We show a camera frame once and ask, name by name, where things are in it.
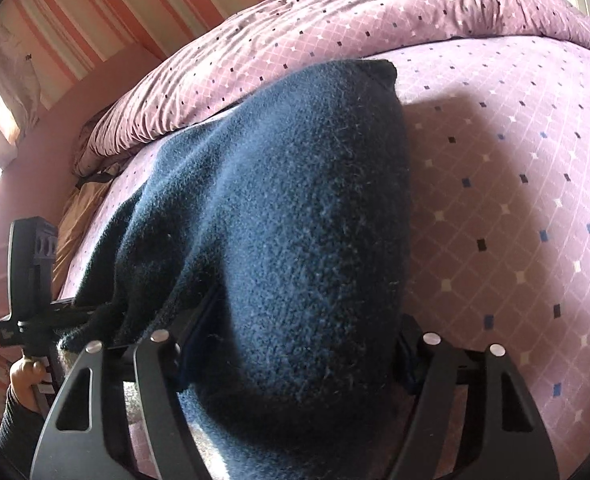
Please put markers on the purple dotted duvet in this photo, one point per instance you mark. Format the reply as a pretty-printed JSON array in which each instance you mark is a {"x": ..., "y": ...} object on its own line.
[{"x": 350, "y": 15}]

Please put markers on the tan cloth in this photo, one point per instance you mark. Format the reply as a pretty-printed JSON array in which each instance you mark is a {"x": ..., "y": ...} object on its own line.
[{"x": 75, "y": 230}]

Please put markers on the sheer curtain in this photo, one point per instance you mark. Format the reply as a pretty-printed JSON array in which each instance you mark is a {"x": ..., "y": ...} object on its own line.
[{"x": 10, "y": 75}]

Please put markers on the pink headboard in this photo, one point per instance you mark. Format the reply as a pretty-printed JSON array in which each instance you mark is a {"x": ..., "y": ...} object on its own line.
[{"x": 5, "y": 220}]

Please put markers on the person's left hand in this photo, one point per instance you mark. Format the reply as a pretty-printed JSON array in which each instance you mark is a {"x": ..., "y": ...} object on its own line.
[{"x": 22, "y": 375}]

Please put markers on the navy knit argyle sweater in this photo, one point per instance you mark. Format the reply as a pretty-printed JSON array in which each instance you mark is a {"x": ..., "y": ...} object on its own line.
[{"x": 300, "y": 210}]

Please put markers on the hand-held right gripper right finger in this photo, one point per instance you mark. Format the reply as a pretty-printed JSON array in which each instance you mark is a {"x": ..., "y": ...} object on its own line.
[{"x": 440, "y": 375}]

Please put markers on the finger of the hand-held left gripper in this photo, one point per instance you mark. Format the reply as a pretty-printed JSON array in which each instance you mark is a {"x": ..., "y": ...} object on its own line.
[{"x": 67, "y": 312}]

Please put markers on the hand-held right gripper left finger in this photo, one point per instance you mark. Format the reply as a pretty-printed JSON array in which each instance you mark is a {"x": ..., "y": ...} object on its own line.
[{"x": 155, "y": 370}]

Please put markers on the purple diamond-print bed sheet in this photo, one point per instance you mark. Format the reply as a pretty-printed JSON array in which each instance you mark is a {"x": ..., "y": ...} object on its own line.
[{"x": 500, "y": 185}]

